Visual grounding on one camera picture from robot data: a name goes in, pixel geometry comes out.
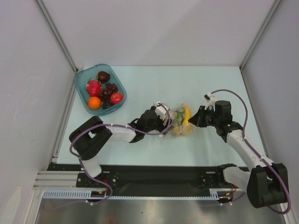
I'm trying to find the yellow fake banana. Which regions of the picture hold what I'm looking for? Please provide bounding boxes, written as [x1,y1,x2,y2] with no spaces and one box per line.
[171,104,192,137]

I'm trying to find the clear zip top bag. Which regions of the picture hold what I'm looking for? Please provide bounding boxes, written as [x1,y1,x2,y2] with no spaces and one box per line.
[159,103,196,140]

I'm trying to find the fake orange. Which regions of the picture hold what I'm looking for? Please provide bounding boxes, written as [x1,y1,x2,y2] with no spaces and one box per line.
[87,97,101,110]

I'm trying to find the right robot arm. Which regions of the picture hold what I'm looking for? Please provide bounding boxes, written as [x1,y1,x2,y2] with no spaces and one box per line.
[189,100,290,208]

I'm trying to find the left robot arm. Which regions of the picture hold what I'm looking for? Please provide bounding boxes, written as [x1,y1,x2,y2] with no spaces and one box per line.
[69,102,172,187]

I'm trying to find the small red fake apple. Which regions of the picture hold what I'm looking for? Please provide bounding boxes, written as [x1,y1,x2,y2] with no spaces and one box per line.
[110,92,123,105]

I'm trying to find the dark fake plum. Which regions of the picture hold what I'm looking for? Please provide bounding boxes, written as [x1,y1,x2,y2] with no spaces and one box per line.
[102,101,113,110]

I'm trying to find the purple fake grapes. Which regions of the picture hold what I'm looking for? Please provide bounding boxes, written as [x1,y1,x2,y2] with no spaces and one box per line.
[98,82,118,102]

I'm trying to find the dark red fake apple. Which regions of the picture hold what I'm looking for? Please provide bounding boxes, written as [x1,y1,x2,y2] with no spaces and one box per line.
[97,71,110,83]

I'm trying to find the teal plastic bin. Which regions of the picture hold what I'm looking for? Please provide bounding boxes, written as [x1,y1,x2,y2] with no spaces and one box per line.
[74,64,127,116]

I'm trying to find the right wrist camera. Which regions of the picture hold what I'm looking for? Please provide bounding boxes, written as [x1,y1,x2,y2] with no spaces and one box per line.
[204,92,218,111]

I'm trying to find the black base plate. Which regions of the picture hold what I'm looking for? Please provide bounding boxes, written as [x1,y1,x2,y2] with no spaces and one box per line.
[46,164,248,197]

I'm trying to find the right white cable duct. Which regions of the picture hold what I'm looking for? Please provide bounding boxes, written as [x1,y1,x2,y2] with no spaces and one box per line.
[209,188,234,200]

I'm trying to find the white cable duct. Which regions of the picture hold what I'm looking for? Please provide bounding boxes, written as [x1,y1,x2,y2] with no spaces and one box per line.
[43,189,107,200]
[209,188,234,200]

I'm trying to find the aluminium rail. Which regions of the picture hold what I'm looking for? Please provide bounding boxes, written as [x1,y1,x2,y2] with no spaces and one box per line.
[33,171,79,189]

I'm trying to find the left white cable duct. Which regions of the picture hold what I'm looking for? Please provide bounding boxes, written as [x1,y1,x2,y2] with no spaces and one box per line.
[43,189,107,200]

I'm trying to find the right aluminium frame post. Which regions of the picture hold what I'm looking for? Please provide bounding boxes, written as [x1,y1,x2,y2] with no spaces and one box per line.
[239,0,283,72]

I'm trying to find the aluminium frame post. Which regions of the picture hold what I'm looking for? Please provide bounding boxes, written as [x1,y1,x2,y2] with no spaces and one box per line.
[239,0,283,72]
[34,0,78,74]

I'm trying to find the left aluminium frame post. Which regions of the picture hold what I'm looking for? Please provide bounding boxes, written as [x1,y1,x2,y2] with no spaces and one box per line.
[34,0,78,74]

